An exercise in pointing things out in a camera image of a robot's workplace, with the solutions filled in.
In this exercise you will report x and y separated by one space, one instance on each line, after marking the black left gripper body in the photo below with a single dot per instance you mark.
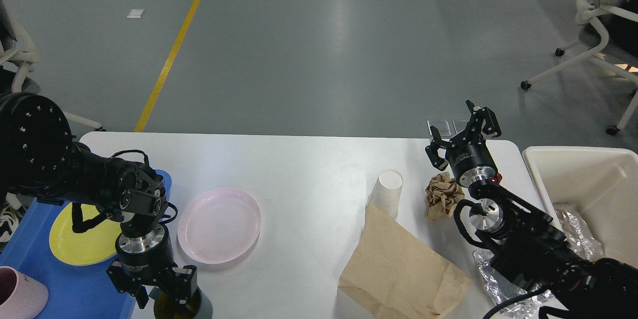
145 258

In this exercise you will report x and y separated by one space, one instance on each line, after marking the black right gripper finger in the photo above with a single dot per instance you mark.
482 125
432 150

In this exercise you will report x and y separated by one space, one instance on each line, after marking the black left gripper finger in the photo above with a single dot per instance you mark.
124 283
179 284

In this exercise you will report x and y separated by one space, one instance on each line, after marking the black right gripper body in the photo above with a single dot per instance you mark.
471 161

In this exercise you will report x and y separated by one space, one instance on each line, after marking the dark teal mug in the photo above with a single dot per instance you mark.
165 307

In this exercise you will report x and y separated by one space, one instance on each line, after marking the pink plate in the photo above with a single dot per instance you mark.
219 226

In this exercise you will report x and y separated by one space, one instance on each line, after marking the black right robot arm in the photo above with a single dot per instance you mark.
528 250

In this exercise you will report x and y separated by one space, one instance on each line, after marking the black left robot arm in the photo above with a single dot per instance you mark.
40 158

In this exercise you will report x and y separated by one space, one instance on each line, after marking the crumpled brown paper ball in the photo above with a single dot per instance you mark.
442 196

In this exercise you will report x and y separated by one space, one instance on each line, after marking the yellow plate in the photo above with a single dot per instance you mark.
81 249

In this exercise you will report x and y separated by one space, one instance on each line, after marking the blue plastic tray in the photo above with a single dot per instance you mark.
75 292

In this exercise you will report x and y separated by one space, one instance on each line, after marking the white paper cup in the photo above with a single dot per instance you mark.
386 192

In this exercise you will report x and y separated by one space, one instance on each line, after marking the pink mug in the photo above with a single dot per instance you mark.
21 297

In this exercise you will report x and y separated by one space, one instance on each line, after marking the white plastic bin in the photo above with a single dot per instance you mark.
601 184

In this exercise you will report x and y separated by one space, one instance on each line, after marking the brown paper bag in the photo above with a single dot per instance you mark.
394 275

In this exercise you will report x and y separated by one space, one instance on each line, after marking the shoe on floor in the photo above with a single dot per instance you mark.
12 212

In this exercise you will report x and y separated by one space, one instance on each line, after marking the crumpled aluminium foil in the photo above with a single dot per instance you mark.
580 240

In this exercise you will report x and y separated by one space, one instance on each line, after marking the white office chair right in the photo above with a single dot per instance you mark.
595 18

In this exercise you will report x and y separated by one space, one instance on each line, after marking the white office chair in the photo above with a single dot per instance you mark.
595 18
20 70

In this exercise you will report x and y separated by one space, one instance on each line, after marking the white office chair left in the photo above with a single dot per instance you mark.
20 70

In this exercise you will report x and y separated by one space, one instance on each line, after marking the white paper scrap on floor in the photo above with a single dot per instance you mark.
136 13

